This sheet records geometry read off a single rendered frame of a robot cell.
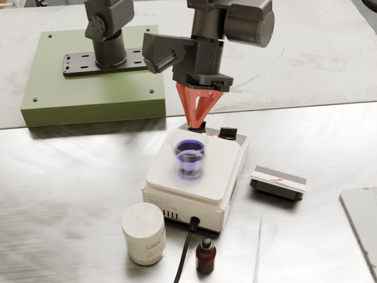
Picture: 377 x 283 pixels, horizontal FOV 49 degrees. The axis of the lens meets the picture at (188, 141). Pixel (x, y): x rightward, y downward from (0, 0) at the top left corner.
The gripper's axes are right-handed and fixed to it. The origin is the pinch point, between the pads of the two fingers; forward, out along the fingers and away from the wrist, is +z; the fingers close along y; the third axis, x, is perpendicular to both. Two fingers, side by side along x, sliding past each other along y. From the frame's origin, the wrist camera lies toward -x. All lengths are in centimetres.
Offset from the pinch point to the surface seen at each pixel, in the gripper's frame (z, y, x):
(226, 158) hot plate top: 2.1, 11.6, -0.5
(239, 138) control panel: 1.4, 4.7, 7.0
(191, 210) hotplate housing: 9.7, 13.1, -6.5
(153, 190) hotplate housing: 7.6, 9.3, -11.1
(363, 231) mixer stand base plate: 9.4, 25.8, 17.2
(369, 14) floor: -34, -138, 217
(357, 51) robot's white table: -15, -7, 47
